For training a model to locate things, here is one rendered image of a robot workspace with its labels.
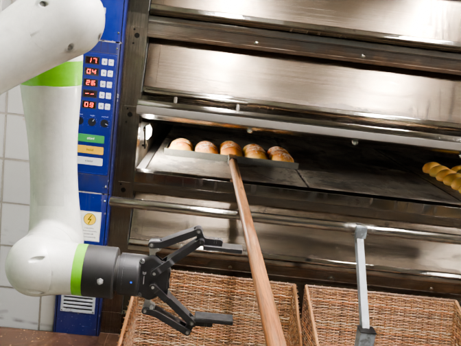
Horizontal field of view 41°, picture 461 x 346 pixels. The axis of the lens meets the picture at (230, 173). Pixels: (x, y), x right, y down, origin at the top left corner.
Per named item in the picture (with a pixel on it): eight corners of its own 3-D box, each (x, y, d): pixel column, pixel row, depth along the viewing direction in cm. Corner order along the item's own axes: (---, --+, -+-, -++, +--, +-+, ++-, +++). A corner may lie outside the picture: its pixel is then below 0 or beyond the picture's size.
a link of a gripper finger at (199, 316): (195, 318, 110) (194, 321, 110) (233, 321, 110) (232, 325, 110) (195, 311, 113) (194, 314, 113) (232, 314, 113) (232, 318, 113)
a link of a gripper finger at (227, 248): (202, 244, 110) (203, 240, 110) (241, 248, 111) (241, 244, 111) (202, 250, 107) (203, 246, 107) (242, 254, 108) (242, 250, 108)
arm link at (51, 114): (10, 86, 108) (74, 88, 108) (29, 80, 119) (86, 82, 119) (19, 277, 116) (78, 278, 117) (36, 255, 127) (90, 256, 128)
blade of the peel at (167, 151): (298, 169, 249) (298, 163, 249) (163, 154, 246) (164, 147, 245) (286, 154, 284) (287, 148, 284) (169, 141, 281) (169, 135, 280)
